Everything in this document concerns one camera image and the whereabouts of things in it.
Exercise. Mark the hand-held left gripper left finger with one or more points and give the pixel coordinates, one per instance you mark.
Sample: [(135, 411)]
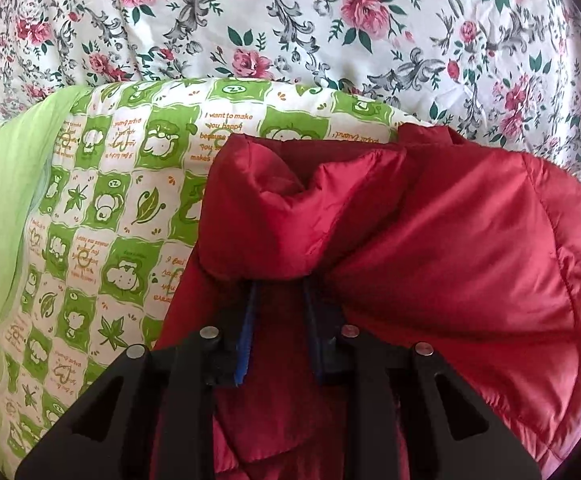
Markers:
[(246, 330)]

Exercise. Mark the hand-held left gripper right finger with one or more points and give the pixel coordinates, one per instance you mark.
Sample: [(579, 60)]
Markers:
[(315, 330)]

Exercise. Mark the red quilted jacket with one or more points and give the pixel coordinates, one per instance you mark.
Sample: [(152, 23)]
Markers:
[(420, 235)]

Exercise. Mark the green printed blanket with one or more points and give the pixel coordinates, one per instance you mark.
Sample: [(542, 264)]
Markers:
[(120, 200)]

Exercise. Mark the white floral quilt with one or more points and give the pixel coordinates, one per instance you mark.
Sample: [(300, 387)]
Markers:
[(320, 35)]

